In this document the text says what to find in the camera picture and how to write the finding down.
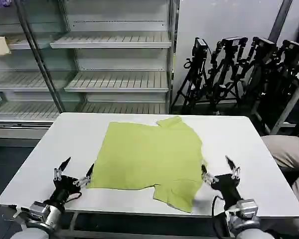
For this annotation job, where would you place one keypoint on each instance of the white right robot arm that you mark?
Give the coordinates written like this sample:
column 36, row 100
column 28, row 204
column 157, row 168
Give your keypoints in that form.
column 244, row 216

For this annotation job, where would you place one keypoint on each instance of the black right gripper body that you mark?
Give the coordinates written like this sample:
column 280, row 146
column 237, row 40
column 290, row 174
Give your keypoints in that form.
column 226, row 189

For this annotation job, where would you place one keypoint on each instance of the lime green shirt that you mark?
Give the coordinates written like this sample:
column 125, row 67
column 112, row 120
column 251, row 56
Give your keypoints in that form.
column 149, row 159

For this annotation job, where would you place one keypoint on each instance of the grey metal table frame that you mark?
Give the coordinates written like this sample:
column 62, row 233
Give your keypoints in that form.
column 119, row 224

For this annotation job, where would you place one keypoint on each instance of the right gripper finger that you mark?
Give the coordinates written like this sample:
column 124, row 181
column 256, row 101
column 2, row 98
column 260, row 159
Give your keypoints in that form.
column 234, row 169
column 207, row 175

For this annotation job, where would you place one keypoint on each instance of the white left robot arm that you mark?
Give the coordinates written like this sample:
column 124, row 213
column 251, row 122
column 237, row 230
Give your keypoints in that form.
column 37, row 219

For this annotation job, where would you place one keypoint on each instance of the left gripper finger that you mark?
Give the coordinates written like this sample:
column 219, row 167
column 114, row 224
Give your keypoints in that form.
column 86, row 178
column 58, row 173

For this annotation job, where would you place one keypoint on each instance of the person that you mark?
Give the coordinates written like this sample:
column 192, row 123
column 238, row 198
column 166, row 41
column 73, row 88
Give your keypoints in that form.
column 286, row 154

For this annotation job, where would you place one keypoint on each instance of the grey side table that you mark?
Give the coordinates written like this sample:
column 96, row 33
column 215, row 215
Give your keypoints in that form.
column 295, row 97

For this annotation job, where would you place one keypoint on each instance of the grey metal shelf rack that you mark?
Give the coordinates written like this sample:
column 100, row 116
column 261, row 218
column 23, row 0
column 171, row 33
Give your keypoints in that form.
column 119, row 62

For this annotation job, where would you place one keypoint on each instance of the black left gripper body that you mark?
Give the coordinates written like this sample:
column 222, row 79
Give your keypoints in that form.
column 63, row 189

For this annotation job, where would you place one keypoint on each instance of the glass-fronted shelf cabinet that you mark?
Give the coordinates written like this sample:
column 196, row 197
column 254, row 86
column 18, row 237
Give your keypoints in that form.
column 17, row 82

